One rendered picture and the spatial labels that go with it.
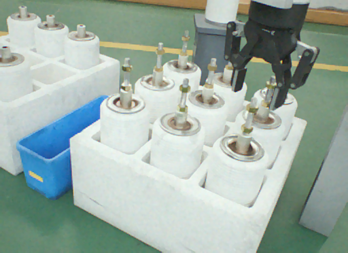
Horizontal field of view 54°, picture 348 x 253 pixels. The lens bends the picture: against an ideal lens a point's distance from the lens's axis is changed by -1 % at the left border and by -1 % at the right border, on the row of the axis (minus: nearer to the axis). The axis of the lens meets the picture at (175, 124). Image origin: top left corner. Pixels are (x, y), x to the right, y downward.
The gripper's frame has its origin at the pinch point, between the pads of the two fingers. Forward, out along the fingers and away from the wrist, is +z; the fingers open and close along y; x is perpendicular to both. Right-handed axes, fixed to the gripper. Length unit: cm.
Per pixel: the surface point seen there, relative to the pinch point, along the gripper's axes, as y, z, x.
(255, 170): -4.4, 11.5, 1.9
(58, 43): 66, 14, -3
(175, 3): 144, 34, -131
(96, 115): 47, 29, -3
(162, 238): 6.2, 31.5, 9.9
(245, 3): 111, 28, -165
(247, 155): -2.0, 10.3, 1.4
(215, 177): 0.9, 15.1, 4.6
